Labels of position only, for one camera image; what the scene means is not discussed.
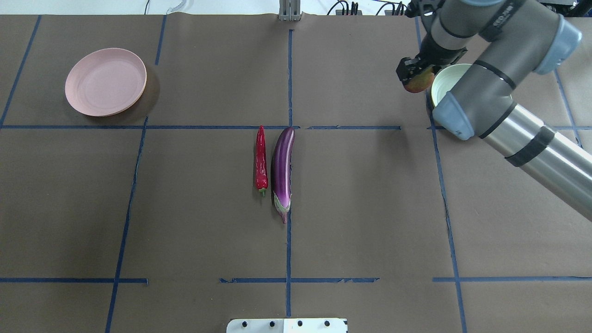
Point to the aluminium frame post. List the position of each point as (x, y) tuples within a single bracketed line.
[(290, 10)]

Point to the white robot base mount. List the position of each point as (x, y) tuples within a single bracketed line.
[(288, 325)]

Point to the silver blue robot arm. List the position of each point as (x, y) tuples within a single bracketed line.
[(523, 37)]

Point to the red chili pepper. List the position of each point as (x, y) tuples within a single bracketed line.
[(261, 181)]

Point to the light green plate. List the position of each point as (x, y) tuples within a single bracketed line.
[(445, 80)]

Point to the purple eggplant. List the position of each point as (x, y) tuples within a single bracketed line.
[(281, 172)]

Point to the pink plate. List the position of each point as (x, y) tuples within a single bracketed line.
[(106, 82)]

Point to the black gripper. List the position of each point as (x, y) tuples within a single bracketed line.
[(429, 52)]

